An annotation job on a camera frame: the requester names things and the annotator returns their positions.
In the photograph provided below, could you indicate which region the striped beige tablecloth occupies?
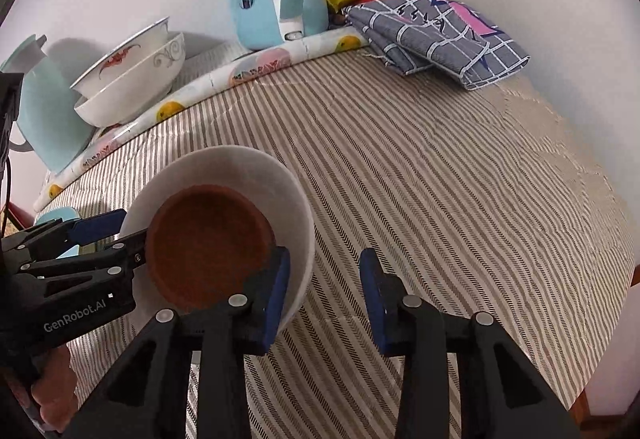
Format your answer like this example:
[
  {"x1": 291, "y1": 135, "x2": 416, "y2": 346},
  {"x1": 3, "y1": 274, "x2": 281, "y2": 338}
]
[{"x1": 54, "y1": 50, "x2": 636, "y2": 438}]

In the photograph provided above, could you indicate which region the brown small bowl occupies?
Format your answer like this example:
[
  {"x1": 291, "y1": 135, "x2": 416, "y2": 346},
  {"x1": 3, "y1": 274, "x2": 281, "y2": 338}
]
[{"x1": 145, "y1": 185, "x2": 276, "y2": 312}]

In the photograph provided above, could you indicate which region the light blue thermos jug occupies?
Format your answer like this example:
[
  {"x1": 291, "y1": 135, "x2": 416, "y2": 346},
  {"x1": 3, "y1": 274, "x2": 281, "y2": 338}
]
[{"x1": 1, "y1": 35, "x2": 94, "y2": 174}]

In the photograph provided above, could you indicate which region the blue square plate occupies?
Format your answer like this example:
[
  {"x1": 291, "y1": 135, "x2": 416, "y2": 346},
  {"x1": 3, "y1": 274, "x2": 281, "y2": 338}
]
[{"x1": 35, "y1": 207, "x2": 80, "y2": 258}]

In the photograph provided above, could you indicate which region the crane pattern porcelain bowl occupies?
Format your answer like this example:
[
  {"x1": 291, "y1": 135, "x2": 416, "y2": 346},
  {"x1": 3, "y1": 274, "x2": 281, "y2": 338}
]
[{"x1": 70, "y1": 17, "x2": 169, "y2": 99}]

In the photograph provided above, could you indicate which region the large white porcelain bowl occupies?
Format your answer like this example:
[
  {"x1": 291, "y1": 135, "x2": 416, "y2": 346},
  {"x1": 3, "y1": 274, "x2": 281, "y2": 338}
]
[{"x1": 74, "y1": 33, "x2": 186, "y2": 128}]

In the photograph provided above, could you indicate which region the rolled patterned plastic sheet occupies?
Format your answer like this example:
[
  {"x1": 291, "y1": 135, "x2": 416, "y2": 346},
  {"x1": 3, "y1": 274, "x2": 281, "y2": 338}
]
[{"x1": 34, "y1": 26, "x2": 368, "y2": 213}]

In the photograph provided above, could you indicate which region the left hand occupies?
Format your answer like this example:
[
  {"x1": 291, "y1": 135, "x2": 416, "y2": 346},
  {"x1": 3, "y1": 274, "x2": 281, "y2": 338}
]
[{"x1": 32, "y1": 345, "x2": 78, "y2": 433}]

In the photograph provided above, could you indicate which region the white ceramic bowl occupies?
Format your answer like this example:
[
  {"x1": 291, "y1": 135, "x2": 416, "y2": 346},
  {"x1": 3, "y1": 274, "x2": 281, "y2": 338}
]
[{"x1": 118, "y1": 146, "x2": 314, "y2": 331}]

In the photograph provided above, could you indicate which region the grey checked folded cloth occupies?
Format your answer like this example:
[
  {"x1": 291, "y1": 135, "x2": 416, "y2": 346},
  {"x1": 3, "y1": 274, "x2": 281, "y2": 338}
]
[{"x1": 343, "y1": 0, "x2": 529, "y2": 90}]

